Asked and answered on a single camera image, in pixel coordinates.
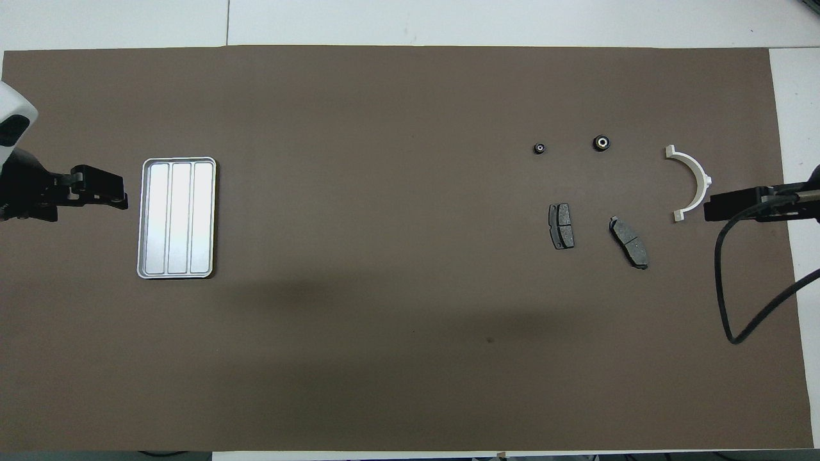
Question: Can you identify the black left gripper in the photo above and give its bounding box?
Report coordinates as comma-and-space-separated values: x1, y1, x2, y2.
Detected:
0, 147, 129, 223

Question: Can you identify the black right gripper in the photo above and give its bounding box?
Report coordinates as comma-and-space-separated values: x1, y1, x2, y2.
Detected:
703, 163, 820, 225

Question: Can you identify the silver metal tray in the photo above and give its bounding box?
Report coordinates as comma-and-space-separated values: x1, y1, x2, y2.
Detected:
136, 157, 217, 280

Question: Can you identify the long grey brake pad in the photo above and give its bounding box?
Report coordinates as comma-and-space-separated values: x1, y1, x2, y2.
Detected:
609, 216, 649, 270

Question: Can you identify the short grey brake pad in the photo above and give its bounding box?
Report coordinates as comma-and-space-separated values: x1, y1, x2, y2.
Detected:
548, 203, 575, 250

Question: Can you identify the brown table mat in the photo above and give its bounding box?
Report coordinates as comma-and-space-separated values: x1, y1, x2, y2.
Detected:
0, 45, 814, 452

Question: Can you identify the white semicircular bracket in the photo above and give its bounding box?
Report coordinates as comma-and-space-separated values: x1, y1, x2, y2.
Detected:
664, 145, 713, 223

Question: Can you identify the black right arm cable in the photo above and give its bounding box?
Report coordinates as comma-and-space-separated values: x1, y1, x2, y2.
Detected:
714, 205, 820, 345

